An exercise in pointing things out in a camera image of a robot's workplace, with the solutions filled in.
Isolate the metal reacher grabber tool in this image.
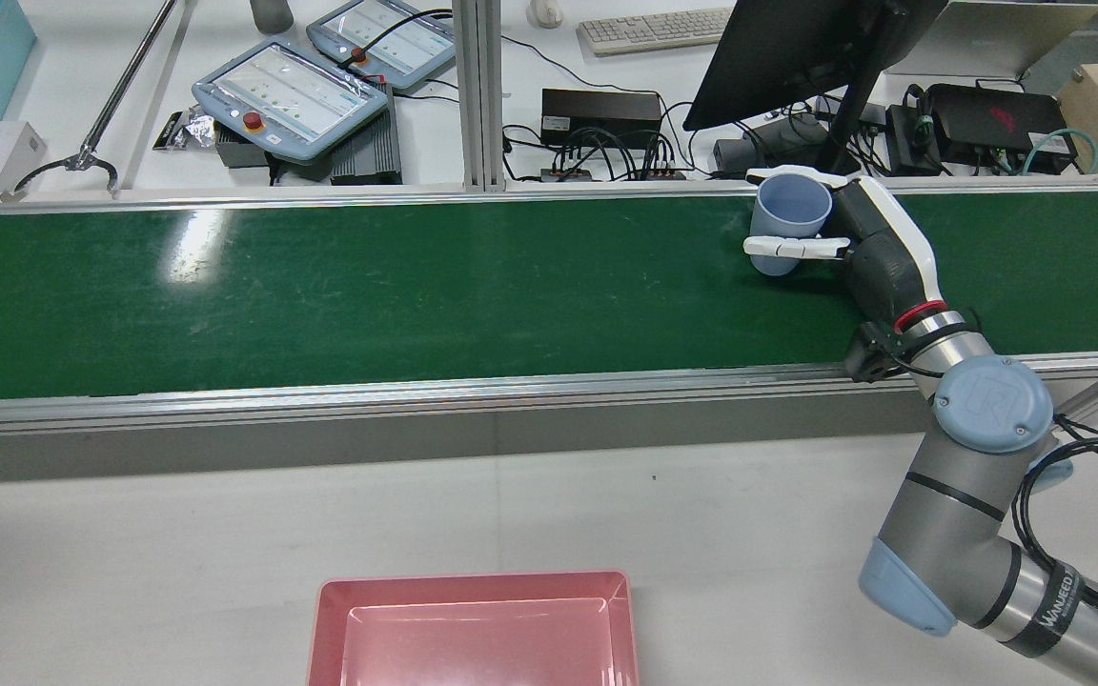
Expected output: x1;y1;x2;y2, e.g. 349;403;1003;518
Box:
0;0;179;203

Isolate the silver foil wrapper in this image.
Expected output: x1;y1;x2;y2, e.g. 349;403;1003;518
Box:
150;106;217;152

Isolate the black pendant cable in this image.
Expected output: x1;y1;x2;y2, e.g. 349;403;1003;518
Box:
347;7;456;70

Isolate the green conveyor belt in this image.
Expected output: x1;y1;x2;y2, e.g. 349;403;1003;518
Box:
0;189;1098;403

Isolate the aluminium conveyor rail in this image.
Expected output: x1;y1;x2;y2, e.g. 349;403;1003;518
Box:
0;174;1098;219
0;350;1098;434

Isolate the small black adapter block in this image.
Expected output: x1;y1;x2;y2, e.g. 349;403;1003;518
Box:
886;102;943;178

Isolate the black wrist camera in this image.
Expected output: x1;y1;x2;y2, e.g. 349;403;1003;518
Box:
843;321;905;385

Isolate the black usb hub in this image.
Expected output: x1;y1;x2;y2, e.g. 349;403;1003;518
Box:
539;164;689;183

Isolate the small white carton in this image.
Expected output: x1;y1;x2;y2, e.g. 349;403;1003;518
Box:
0;121;51;197

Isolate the black finned controller box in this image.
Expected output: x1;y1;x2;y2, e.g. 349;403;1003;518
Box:
329;84;405;187

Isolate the aluminium profile post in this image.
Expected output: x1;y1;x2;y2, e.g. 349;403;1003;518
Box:
451;0;507;192

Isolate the small blue teach pendant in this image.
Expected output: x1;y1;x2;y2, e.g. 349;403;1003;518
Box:
306;0;460;94

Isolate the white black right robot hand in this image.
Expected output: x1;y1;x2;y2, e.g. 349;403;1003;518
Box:
742;167;950;330

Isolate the grey cylindrical cup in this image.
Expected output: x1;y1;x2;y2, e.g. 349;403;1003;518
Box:
249;0;295;35

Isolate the large blue teach pendant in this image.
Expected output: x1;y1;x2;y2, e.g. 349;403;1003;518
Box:
191;36;390;164

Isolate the silver laptop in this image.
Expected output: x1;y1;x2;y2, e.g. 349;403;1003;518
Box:
883;0;1098;83

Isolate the teal cable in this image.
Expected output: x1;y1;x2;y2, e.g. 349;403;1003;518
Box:
1024;128;1098;176

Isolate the white computer keyboard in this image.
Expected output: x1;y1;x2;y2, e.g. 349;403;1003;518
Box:
576;7;737;57

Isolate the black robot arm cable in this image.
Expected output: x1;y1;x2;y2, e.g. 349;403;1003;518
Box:
1008;413;1098;632

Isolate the pink plastic box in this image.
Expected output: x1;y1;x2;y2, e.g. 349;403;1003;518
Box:
307;570;641;686

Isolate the black rectangular power box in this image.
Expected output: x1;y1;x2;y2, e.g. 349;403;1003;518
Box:
540;88;663;151

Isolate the grey device under monitor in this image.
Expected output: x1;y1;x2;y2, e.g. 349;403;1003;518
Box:
712;113;832;178

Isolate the light blue plastic cup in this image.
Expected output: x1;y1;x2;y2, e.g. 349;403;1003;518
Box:
751;174;835;278

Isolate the black computer monitor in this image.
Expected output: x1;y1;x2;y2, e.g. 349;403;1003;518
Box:
681;0;950;178

